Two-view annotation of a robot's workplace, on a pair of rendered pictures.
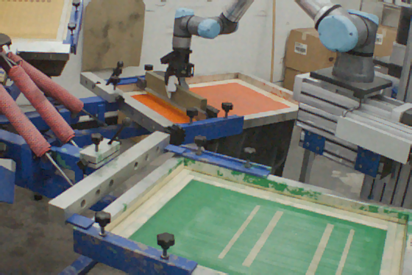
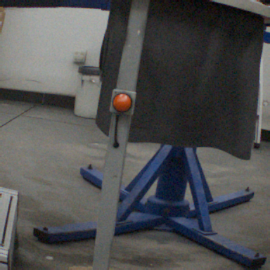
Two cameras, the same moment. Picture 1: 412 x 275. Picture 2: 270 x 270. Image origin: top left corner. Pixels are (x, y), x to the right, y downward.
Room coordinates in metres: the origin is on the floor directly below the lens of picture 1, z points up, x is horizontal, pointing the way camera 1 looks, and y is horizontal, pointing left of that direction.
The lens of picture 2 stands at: (3.87, -1.90, 0.86)
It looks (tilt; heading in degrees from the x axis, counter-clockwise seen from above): 8 degrees down; 134
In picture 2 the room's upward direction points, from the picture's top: 9 degrees clockwise
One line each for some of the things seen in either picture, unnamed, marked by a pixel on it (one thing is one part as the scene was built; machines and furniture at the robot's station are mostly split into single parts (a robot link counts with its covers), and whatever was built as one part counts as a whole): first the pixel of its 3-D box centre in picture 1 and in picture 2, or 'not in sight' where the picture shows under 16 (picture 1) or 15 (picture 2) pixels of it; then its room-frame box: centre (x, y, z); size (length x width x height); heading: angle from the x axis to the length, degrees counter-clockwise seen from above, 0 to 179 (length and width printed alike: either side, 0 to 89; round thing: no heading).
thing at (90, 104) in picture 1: (95, 105); not in sight; (1.84, 0.45, 1.02); 0.17 x 0.06 x 0.05; 130
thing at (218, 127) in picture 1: (207, 128); not in sight; (1.83, 0.02, 0.98); 0.30 x 0.05 x 0.07; 130
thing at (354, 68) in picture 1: (354, 62); not in sight; (1.75, -0.45, 1.31); 0.15 x 0.15 x 0.10
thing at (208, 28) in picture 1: (206, 27); not in sight; (2.01, 0.07, 1.32); 0.11 x 0.11 x 0.08; 53
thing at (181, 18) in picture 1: (184, 22); not in sight; (2.05, 0.16, 1.32); 0.09 x 0.08 x 0.11; 53
